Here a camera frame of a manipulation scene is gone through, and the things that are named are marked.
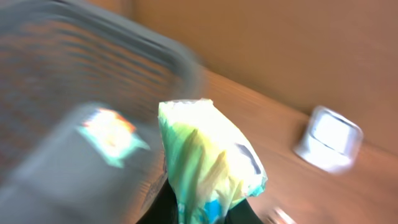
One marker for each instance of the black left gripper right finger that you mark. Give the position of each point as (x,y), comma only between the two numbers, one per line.
(242,214)

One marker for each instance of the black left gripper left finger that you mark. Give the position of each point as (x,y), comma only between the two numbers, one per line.
(164,208)

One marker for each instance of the teal tissue pack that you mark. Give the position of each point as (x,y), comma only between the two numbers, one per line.
(211,165)

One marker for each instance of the orange tissue pack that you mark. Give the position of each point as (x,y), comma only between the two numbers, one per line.
(112,136)

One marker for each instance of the white barcode scanner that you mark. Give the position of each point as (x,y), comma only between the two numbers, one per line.
(330,142)

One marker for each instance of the grey plastic basket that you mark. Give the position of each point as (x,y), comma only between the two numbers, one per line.
(62,63)

